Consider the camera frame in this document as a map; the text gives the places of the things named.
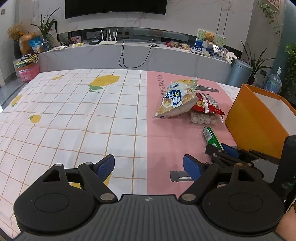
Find red snack packet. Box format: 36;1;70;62
190;92;225;126

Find pink table mat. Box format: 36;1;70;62
146;70;239;195

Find bronze round vase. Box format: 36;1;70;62
18;33;37;55

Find blue water jug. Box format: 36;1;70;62
264;67;282;94

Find black wall television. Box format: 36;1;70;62
65;0;168;19

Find green sausage stick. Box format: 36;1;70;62
202;126;223;150

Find black power cable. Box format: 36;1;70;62
118;39;161;70

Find grey low tv cabinet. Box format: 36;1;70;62
39;40;231;83

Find left potted grass plant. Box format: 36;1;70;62
31;8;59;52

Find climbing green vine plant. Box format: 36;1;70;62
282;44;296;95

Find potted green leaf plant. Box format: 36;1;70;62
241;41;275;85

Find teddy bear calendar stand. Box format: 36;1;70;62
194;29;226;56

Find lemon print white tablecloth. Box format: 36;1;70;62
0;68;241;239

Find white wifi router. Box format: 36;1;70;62
99;29;118;45

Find right hand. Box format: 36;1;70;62
276;203;296;241

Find grey round trash bin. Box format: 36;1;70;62
226;59;252;88

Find pink storage box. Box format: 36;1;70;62
18;63;40;82

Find orange cardboard box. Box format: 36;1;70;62
225;84;295;158

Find blue white chip bag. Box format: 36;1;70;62
154;78;198;118

